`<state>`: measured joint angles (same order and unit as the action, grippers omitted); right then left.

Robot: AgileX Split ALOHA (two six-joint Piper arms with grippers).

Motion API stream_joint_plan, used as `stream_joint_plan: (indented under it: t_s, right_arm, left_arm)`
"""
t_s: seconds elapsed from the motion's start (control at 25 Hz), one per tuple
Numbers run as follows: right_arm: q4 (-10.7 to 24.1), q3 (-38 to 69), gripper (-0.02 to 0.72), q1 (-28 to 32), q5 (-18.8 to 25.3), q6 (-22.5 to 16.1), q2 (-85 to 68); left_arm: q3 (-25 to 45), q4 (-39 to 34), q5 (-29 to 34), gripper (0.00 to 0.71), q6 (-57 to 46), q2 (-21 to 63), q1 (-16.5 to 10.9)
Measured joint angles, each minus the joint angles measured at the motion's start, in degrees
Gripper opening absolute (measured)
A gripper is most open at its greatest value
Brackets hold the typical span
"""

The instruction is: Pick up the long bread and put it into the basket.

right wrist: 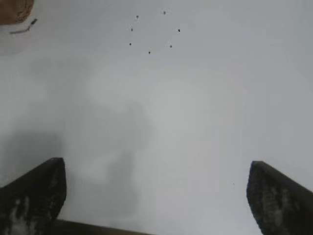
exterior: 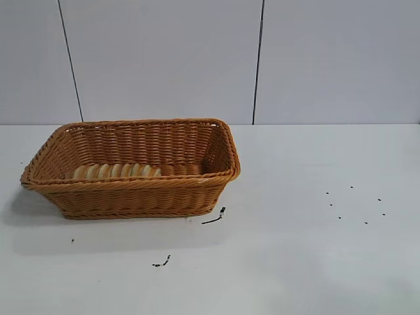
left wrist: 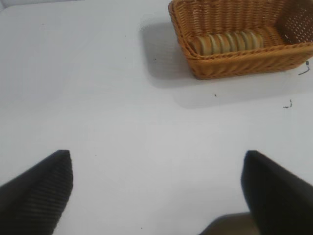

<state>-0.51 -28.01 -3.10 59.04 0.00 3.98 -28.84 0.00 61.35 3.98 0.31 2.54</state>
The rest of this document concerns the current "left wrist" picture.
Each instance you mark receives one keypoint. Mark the brown woven wicker basket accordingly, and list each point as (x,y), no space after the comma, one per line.
(244,63)

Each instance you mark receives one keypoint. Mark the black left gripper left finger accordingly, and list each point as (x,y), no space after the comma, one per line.
(34,195)

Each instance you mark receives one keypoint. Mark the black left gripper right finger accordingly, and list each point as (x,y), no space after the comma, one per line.
(278,195)

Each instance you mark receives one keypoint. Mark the long striped bread loaf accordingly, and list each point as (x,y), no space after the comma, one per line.
(227,43)

